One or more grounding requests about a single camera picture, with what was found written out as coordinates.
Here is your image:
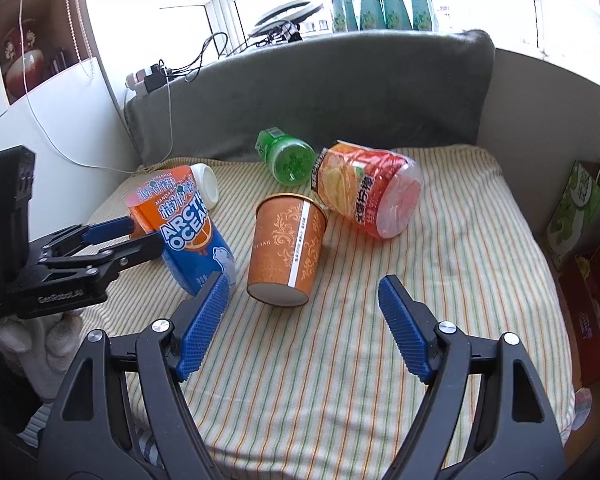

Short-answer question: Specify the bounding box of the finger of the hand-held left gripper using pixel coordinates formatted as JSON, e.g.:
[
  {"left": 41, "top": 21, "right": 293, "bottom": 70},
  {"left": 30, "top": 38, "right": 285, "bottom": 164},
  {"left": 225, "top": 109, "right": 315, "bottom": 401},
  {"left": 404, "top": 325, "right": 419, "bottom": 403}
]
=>
[
  {"left": 42, "top": 232, "right": 167, "bottom": 287},
  {"left": 37, "top": 216, "right": 137, "bottom": 261}
]

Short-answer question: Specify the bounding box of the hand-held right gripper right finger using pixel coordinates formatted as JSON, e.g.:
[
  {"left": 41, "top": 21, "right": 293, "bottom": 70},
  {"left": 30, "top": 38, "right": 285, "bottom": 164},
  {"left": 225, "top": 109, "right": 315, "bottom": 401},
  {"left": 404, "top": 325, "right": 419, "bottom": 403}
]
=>
[{"left": 377, "top": 274, "right": 567, "bottom": 480}]

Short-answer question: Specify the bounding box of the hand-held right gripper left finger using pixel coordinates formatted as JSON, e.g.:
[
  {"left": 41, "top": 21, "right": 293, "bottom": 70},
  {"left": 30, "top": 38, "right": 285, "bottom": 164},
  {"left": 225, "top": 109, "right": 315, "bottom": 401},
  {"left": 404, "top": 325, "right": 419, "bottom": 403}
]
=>
[{"left": 39, "top": 271, "right": 232, "bottom": 480}]

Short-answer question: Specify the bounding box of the blue orange drink bottle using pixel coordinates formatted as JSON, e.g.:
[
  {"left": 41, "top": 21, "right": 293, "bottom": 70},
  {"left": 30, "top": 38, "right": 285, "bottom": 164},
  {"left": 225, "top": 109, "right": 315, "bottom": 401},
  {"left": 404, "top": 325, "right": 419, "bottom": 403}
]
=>
[{"left": 126, "top": 162, "right": 239, "bottom": 297}]

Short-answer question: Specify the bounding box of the orange paper cup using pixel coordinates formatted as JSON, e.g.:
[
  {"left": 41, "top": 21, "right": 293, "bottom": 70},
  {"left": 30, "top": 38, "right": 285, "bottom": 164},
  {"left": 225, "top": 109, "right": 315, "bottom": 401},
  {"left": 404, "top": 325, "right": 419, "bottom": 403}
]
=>
[{"left": 245, "top": 192, "right": 329, "bottom": 309}]

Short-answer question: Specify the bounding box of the person's left hand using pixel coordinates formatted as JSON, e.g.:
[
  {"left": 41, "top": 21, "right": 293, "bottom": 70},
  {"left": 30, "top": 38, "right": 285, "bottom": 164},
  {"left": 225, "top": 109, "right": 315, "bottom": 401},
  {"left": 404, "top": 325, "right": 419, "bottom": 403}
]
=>
[{"left": 0, "top": 311, "right": 88, "bottom": 402}]

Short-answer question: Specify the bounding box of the orange red plastic jar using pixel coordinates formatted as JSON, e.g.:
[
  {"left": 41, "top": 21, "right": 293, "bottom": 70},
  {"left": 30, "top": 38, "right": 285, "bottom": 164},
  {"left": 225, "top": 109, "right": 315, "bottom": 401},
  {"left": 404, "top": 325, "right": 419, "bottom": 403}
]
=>
[{"left": 310, "top": 140, "right": 424, "bottom": 240}]

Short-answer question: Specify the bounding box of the white power strip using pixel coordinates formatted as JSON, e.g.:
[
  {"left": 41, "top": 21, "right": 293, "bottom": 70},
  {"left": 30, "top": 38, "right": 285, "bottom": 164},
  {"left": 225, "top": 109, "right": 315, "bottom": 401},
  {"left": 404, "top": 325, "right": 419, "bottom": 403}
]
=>
[{"left": 126, "top": 62, "right": 174, "bottom": 96}]

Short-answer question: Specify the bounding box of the red vase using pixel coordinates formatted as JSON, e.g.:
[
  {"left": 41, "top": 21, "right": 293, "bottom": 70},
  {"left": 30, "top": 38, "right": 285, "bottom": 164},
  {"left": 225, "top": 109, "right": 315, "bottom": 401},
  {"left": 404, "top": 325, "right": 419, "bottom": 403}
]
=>
[{"left": 2, "top": 17, "right": 49, "bottom": 102}]

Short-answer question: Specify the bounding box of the red box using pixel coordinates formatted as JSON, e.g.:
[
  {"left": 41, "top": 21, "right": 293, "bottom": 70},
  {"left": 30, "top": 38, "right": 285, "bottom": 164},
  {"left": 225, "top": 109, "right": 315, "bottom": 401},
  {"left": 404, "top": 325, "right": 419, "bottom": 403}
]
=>
[{"left": 560, "top": 230, "right": 600, "bottom": 387}]

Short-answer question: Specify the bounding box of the green plastic bottle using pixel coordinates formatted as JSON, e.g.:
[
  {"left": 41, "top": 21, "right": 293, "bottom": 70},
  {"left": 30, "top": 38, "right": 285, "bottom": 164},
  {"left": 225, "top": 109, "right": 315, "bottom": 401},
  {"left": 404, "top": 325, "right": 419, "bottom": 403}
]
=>
[{"left": 254, "top": 128, "right": 317, "bottom": 185}]

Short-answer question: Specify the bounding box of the green paper bag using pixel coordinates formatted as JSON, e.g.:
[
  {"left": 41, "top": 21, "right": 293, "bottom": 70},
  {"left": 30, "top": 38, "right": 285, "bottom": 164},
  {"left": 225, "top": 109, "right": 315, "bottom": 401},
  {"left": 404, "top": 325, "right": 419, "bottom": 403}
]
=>
[{"left": 545, "top": 159, "right": 600, "bottom": 272}]

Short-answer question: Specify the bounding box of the wooden shelf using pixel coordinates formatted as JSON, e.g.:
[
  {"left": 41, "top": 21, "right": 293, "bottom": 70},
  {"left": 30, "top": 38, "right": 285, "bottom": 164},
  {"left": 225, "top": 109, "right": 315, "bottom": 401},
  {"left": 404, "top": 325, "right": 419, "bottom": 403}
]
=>
[{"left": 0, "top": 0, "right": 94, "bottom": 109}]

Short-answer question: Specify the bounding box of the grey cushion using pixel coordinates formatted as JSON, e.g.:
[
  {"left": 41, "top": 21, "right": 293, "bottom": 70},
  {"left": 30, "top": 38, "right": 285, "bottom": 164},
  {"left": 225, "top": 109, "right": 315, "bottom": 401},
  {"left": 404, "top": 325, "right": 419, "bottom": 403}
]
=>
[{"left": 124, "top": 29, "right": 496, "bottom": 164}]

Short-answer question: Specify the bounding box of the white cable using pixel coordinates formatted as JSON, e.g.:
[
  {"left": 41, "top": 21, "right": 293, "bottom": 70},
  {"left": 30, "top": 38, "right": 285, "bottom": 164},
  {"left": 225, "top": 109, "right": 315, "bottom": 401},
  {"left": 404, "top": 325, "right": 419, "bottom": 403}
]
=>
[{"left": 21, "top": 0, "right": 177, "bottom": 169}]

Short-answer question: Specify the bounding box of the beaded blind chain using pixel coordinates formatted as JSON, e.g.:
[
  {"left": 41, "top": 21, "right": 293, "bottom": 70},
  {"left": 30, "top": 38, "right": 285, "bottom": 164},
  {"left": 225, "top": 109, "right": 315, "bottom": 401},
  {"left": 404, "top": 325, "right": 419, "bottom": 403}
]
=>
[{"left": 62, "top": 0, "right": 99, "bottom": 81}]

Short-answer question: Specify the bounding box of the black cable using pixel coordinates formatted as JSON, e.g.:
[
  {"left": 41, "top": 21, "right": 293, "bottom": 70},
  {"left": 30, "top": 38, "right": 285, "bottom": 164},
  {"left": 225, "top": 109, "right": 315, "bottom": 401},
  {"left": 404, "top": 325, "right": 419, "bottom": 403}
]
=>
[{"left": 164, "top": 32, "right": 261, "bottom": 80}]

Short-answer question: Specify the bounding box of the black ring light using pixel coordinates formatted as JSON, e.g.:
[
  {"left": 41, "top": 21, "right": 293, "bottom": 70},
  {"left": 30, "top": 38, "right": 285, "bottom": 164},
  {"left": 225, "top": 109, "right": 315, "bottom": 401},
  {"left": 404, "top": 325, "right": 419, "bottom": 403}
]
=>
[{"left": 247, "top": 1, "right": 326, "bottom": 42}]

